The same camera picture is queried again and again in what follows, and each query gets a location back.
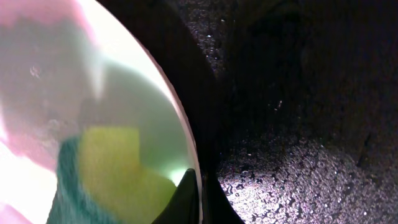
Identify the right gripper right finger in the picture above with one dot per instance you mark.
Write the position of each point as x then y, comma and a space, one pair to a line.
216, 207

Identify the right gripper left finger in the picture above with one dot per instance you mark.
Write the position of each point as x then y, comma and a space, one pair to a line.
183, 207

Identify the green yellow sponge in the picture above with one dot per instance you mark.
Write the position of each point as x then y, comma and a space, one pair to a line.
100, 179

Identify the white plate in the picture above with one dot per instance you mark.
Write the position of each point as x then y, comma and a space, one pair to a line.
68, 66

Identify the round black tray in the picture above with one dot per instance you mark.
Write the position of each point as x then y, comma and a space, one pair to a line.
293, 103

